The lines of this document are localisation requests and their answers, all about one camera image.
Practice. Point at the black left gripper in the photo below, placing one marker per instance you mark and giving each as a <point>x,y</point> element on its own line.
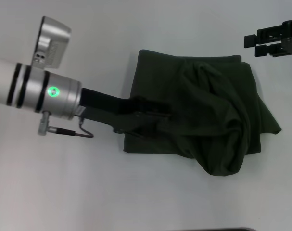
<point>107,106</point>

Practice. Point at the dark green FREE t-shirt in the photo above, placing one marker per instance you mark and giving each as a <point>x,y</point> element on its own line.
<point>196,101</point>

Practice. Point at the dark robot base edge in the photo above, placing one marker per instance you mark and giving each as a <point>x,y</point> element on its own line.
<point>256,229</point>

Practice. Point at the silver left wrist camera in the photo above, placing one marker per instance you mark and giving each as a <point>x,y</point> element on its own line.
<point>52,43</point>

